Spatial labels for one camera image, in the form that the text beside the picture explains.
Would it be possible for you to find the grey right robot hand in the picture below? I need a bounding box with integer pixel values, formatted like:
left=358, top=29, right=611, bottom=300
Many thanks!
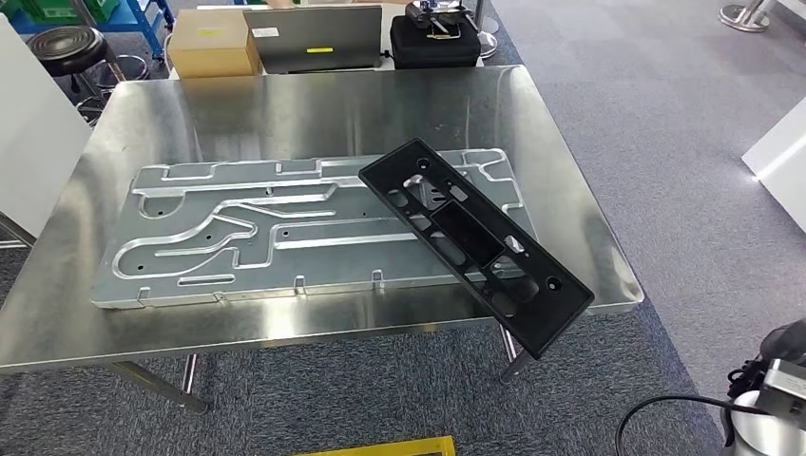
left=758, top=317, right=806, bottom=365

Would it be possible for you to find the black plastic plate bracket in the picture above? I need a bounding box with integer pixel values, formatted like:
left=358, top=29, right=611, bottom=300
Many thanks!
left=357, top=137, right=596, bottom=361

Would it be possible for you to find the stainless steel workbench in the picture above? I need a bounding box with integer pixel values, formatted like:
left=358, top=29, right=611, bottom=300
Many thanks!
left=0, top=65, right=645, bottom=415

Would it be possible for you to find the white box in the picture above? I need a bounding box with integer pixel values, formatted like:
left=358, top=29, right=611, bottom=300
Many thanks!
left=741, top=94, right=806, bottom=219

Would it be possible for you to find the chrome stanchion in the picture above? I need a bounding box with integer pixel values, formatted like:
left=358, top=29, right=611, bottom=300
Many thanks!
left=471, top=0, right=501, bottom=61
left=720, top=0, right=776, bottom=34

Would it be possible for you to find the yellow floor tape square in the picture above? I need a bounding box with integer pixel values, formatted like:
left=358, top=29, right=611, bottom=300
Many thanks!
left=296, top=435, right=456, bottom=456

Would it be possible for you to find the black carrying case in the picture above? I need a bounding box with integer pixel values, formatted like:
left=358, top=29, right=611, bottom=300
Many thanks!
left=389, top=13, right=483, bottom=70

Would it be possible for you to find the stamped aluminium panel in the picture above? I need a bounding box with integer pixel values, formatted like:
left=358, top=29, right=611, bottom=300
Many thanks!
left=90, top=147, right=540, bottom=311

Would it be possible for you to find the black handheld tool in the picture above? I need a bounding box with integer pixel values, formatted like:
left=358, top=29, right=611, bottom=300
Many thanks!
left=404, top=0, right=476, bottom=39

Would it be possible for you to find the brown cardboard box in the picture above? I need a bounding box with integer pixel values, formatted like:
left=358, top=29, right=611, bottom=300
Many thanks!
left=166, top=9, right=262, bottom=80

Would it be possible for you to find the blue cart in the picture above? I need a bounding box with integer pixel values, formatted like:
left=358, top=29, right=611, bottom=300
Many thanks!
left=9, top=0, right=176, bottom=65

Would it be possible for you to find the white board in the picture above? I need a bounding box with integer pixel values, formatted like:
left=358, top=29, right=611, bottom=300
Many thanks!
left=0, top=12, right=94, bottom=239

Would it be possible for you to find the black round stool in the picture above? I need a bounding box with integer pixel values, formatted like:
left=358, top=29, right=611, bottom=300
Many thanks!
left=26, top=26, right=152, bottom=127

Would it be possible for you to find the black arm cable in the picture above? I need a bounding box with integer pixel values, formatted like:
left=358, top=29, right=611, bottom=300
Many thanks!
left=615, top=394, right=766, bottom=456

